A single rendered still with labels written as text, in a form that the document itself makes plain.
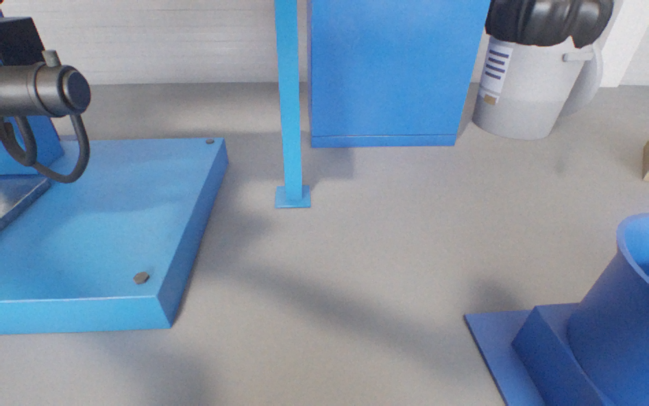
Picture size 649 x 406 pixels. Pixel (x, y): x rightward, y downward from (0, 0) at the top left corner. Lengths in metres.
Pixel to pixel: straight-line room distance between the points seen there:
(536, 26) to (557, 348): 1.40
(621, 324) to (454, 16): 1.23
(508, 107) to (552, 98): 0.19
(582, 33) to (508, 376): 1.49
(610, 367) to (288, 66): 0.95
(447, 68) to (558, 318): 1.12
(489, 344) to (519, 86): 1.35
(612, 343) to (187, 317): 0.84
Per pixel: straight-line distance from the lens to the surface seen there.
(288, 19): 0.99
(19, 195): 1.30
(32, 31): 1.14
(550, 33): 1.85
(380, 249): 1.02
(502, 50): 1.93
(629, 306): 0.66
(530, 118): 1.98
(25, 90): 0.91
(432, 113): 1.65
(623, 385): 0.72
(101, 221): 1.09
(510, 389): 0.84
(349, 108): 1.53
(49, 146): 1.53
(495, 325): 0.92
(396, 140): 1.64
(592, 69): 2.26
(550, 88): 1.95
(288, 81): 1.01
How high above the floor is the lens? 0.69
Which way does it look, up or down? 35 degrees down
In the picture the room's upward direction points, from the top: 1 degrees clockwise
